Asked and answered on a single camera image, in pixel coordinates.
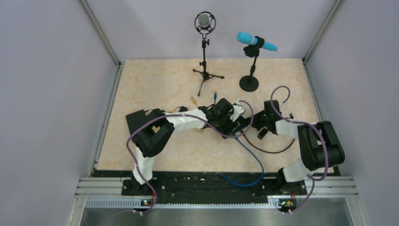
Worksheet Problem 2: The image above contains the black power adapter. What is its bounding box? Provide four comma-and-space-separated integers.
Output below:
178, 106, 188, 113
257, 128, 268, 140

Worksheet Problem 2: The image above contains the black adapter power cable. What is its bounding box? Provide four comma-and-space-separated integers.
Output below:
243, 113, 296, 154

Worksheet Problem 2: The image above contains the blue microphone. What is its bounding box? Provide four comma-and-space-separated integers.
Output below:
236, 32, 278, 92

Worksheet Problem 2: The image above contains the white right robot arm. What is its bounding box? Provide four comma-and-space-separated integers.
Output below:
234, 100, 345, 194

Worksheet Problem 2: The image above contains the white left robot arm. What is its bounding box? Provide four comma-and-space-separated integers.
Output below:
125, 98, 245, 195

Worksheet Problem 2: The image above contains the black tripod microphone stand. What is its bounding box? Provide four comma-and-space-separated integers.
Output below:
193, 33, 225, 97

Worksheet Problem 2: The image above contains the silver condenser microphone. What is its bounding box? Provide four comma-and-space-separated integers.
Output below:
194, 11, 216, 33

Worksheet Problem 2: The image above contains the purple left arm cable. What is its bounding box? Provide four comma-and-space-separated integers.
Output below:
125, 99, 255, 216

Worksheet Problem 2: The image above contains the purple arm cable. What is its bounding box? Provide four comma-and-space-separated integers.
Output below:
125, 99, 255, 216
270, 86, 329, 214

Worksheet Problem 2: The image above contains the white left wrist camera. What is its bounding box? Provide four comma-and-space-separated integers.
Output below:
230, 99, 246, 122

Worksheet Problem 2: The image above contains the yellow ethernet cable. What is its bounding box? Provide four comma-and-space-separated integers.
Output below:
191, 97, 207, 133

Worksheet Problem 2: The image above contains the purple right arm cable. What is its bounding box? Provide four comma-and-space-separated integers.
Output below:
270, 86, 329, 214

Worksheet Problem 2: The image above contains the black network switch left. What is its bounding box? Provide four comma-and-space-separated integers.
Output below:
126, 110, 147, 145

